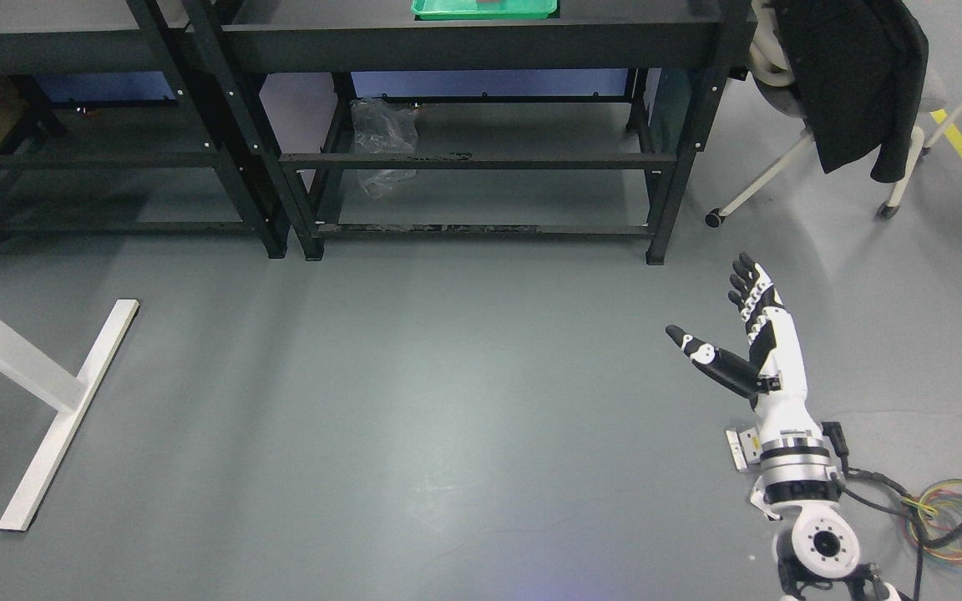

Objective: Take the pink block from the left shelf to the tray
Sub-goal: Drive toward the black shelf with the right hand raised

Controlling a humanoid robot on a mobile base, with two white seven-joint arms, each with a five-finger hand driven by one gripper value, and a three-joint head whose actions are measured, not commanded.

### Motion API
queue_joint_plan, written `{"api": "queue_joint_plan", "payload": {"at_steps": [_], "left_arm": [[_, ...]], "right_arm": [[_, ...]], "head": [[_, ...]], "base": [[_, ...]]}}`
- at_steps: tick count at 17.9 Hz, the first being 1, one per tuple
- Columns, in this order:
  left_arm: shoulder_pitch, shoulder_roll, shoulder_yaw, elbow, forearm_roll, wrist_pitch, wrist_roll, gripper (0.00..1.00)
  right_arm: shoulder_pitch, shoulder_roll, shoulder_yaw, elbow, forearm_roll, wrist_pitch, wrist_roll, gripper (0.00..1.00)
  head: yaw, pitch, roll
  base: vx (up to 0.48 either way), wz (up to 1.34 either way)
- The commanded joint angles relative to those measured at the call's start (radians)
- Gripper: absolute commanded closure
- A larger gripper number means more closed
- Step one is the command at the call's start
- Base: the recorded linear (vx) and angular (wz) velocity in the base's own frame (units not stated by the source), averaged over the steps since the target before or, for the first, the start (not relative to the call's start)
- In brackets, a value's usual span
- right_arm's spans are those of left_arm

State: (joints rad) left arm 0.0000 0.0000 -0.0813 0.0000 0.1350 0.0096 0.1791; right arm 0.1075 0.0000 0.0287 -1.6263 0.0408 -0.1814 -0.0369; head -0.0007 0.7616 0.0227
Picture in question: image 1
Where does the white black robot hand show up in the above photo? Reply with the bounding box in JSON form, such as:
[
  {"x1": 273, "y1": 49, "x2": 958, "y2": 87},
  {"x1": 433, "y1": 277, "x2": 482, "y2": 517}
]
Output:
[{"x1": 665, "y1": 254, "x2": 822, "y2": 442}]

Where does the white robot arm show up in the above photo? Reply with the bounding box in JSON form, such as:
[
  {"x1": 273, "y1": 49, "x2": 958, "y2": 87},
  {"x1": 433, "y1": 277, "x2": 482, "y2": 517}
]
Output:
[{"x1": 725, "y1": 422, "x2": 908, "y2": 600}]

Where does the black metal shelf right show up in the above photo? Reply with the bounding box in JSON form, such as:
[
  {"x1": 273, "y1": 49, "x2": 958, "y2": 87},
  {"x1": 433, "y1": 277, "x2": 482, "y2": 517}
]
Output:
[{"x1": 188, "y1": 1, "x2": 756, "y2": 264}]

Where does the black metal shelf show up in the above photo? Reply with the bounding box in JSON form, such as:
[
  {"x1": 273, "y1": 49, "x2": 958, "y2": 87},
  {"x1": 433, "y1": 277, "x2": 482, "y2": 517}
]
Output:
[
  {"x1": 0, "y1": 1, "x2": 289, "y2": 258},
  {"x1": 188, "y1": 1, "x2": 756, "y2": 264}
]

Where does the green plastic tray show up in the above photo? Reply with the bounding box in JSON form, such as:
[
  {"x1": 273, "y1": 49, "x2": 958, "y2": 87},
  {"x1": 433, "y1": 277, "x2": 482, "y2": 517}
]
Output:
[{"x1": 411, "y1": 0, "x2": 559, "y2": 22}]

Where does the black metal shelf left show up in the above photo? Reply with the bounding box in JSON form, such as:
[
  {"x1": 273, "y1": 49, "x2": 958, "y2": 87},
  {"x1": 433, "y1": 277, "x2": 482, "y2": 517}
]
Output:
[{"x1": 0, "y1": 1, "x2": 289, "y2": 258}]

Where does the white chair with wheels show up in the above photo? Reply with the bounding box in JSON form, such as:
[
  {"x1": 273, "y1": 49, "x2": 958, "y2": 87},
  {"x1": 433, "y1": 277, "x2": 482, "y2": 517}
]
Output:
[{"x1": 705, "y1": 1, "x2": 962, "y2": 228}]

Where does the black jacket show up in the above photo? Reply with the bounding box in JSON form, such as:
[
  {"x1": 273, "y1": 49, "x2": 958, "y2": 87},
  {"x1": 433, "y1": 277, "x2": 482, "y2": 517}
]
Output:
[{"x1": 772, "y1": 1, "x2": 929, "y2": 184}]

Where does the clear plastic bag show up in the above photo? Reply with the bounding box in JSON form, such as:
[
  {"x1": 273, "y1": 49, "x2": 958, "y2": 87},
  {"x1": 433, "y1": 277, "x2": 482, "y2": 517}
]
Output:
[{"x1": 351, "y1": 98, "x2": 419, "y2": 199}]

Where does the coloured wire coil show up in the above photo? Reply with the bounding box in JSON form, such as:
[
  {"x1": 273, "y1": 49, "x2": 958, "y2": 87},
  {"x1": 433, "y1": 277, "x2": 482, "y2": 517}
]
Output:
[{"x1": 901, "y1": 479, "x2": 962, "y2": 574}]

